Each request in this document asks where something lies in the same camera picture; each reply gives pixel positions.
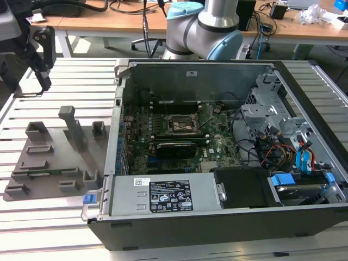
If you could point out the silver metal drive cage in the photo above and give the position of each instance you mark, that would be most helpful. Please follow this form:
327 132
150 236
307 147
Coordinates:
261 111

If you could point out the blue case latch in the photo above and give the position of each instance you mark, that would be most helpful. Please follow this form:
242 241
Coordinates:
89 198

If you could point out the installed RAM stick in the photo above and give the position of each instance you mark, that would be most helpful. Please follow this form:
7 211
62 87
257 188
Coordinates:
179 141

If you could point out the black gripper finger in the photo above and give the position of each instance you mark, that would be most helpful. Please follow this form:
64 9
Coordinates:
49 46
11 77

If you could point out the CPU socket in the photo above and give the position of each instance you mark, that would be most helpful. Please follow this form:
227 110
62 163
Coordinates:
185 123

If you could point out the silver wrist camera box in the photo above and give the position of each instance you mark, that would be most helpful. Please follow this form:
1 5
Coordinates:
8 32

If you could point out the crumpled clear plastic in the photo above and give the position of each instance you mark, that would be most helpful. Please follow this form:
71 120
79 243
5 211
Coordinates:
310 15

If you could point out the small white box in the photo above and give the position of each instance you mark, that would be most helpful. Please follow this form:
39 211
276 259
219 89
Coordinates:
343 21

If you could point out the small blue box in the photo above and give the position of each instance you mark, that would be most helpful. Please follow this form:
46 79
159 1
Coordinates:
339 4

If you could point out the round coin battery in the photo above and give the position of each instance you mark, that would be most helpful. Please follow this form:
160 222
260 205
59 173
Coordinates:
217 110

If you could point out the black plastic drive shroud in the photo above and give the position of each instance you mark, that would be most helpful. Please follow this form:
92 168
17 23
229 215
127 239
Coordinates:
242 187

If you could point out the silver chipset heatsink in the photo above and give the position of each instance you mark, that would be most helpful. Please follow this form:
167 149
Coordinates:
209 167

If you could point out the green motherboard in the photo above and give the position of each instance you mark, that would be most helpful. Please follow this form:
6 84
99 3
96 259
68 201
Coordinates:
223 141

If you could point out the black open PC case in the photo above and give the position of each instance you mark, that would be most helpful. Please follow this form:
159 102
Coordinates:
217 231

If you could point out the silver power supply unit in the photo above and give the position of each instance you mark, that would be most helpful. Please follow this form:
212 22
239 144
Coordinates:
130 195

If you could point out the wooden desk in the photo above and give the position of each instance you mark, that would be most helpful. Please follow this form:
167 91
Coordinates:
108 24
299 32

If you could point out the hard disk in blue carrier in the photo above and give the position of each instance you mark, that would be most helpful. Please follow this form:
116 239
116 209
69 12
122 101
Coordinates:
296 190

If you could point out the small black box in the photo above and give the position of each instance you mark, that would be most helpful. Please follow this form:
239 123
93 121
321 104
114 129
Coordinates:
278 11

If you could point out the black office chair base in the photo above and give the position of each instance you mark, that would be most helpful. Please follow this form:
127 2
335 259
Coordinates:
141 41

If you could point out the black RAM slot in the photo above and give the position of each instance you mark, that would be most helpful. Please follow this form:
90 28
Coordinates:
179 138
185 104
179 133
185 109

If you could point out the black graphics card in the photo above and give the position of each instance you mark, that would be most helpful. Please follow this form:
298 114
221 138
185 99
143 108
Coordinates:
176 149

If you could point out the green RAM stick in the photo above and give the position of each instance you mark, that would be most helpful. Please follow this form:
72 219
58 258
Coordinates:
54 171

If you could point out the silver laptop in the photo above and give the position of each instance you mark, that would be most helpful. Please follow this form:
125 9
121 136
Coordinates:
301 2

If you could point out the grey parts rack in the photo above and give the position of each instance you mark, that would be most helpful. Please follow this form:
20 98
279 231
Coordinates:
65 160

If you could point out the white power strip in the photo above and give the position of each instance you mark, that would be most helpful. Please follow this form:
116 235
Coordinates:
244 51

